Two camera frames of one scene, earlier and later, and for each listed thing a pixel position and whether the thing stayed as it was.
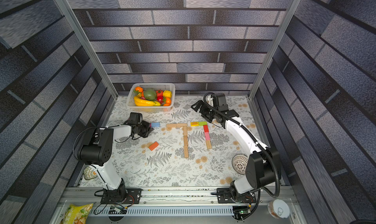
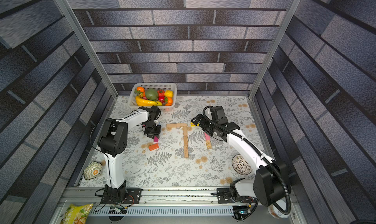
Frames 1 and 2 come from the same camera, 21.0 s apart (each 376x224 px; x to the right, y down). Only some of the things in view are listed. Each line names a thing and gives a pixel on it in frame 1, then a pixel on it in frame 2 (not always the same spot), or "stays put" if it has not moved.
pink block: [207, 136] stays put
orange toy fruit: [139, 89] stays put
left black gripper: [150, 129] → [155, 134]
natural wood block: [172, 125] stays put
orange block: [153, 145] stays put
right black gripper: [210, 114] → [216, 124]
